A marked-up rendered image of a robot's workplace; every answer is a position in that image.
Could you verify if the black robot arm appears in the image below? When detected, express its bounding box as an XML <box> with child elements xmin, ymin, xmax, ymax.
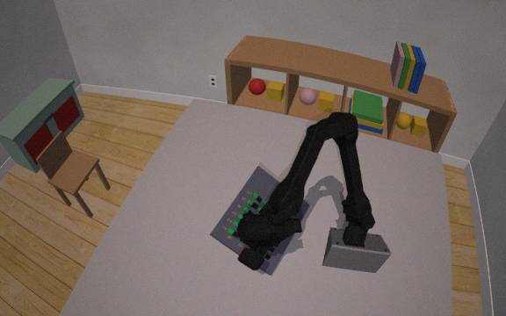
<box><xmin>236</xmin><ymin>112</ymin><xmax>375</xmax><ymax>248</ymax></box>

